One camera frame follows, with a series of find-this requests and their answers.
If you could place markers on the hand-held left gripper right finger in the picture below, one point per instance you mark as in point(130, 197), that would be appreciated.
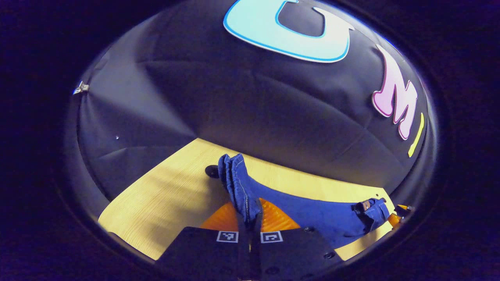
point(297, 253)

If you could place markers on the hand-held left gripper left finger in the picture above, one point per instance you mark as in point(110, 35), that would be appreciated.
point(203, 253)

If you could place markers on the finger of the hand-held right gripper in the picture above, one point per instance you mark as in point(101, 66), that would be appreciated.
point(393, 219)

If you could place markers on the blue denim jeans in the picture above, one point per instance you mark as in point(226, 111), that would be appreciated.
point(312, 218)

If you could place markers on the black round table grommet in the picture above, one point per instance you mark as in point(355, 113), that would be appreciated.
point(211, 171)

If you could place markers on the black backdrop cloth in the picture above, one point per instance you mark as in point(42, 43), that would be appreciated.
point(234, 97)

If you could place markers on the white clip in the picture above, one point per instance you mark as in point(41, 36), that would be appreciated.
point(81, 88)

